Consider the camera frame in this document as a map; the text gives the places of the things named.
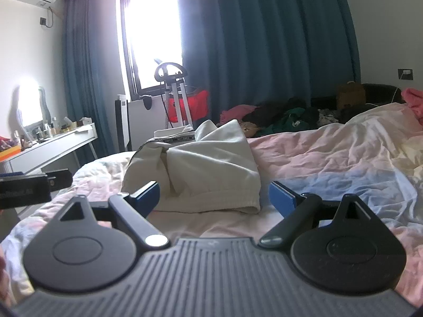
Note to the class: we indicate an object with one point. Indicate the group of cosmetic bottles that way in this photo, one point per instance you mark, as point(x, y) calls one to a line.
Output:
point(49, 130)

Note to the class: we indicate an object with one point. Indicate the white exercise bike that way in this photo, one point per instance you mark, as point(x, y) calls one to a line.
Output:
point(176, 86)

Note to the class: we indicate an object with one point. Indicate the white dressing table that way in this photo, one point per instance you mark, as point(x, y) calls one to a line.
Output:
point(53, 150)

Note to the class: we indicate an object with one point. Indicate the dark framed window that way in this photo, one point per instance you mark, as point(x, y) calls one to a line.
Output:
point(152, 33)

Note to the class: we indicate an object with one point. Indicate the brown bag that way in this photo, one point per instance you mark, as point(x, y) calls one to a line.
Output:
point(351, 94)

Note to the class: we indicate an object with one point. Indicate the white panel heater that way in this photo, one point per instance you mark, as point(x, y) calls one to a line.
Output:
point(142, 125)

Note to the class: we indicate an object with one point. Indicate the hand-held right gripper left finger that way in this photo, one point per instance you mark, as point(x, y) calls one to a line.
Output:
point(150, 194)

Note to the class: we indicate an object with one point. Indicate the wall socket with charger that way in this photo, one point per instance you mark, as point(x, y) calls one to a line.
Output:
point(405, 74)

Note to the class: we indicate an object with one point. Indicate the red cloth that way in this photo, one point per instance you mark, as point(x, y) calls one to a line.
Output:
point(198, 104)

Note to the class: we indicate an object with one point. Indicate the green garment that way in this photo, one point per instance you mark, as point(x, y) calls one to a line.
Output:
point(284, 122)

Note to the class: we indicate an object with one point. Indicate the orange box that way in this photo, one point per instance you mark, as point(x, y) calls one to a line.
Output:
point(10, 154)

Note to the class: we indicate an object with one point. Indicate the white pants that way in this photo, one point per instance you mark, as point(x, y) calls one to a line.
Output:
point(205, 165)

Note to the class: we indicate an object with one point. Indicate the black and white patterned cloth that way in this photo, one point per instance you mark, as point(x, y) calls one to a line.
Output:
point(328, 117)

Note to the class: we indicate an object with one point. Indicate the vanity mirror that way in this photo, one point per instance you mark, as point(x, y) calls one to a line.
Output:
point(31, 105)

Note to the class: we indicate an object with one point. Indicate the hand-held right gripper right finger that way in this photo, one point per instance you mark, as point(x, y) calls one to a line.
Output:
point(281, 198)

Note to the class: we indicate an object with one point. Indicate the pink garment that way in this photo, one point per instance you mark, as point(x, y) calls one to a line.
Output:
point(234, 112)

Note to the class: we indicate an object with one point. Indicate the black sofa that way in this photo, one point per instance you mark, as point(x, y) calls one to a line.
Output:
point(380, 94)

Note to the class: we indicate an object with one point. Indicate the orange plush toy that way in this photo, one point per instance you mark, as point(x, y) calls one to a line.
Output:
point(248, 128)

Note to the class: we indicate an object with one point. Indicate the wide blue curtain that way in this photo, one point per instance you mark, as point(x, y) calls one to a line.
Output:
point(264, 46)

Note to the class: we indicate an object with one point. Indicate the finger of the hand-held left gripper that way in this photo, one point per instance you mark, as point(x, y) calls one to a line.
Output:
point(61, 177)

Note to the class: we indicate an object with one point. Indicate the small dark wall socket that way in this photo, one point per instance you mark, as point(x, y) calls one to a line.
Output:
point(43, 20)

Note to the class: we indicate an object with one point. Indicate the black garment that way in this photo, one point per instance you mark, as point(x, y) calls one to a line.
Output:
point(264, 112)

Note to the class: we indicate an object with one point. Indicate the narrow blue curtain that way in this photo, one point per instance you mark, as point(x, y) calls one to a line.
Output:
point(89, 72)

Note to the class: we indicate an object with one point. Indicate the pink fleece robe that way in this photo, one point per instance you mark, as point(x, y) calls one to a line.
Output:
point(414, 102)

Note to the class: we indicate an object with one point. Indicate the pastel patchwork quilt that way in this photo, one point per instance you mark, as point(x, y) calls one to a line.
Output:
point(330, 158)

